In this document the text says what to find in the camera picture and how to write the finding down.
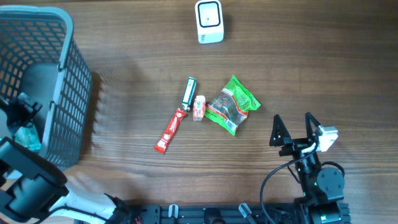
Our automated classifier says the green snack bag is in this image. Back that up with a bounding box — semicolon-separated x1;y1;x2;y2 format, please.
205;75;261;136

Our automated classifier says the red Nescafe coffee stick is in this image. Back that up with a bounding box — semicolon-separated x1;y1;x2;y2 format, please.
154;108;187;154

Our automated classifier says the grey plastic mesh basket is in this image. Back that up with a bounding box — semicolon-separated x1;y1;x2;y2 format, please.
1;5;93;170

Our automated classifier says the teal tissue pack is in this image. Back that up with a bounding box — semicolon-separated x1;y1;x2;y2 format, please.
14;123;42;152

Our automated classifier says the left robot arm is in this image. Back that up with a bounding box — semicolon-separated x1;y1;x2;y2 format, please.
1;93;131;223

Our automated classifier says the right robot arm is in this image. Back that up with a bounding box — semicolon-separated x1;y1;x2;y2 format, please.
269;112;345;223

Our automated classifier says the white barcode scanner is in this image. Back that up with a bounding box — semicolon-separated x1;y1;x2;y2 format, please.
195;0;224;44

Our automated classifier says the green white small box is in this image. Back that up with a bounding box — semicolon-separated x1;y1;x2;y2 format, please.
182;77;197;111

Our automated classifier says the orange Kleenex tissue pack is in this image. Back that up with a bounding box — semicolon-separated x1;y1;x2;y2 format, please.
193;95;206;121

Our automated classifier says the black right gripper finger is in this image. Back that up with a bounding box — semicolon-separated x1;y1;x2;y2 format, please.
305;112;320;139
269;114;292;147

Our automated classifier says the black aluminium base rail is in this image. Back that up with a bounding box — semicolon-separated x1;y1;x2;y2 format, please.
124;203;352;224

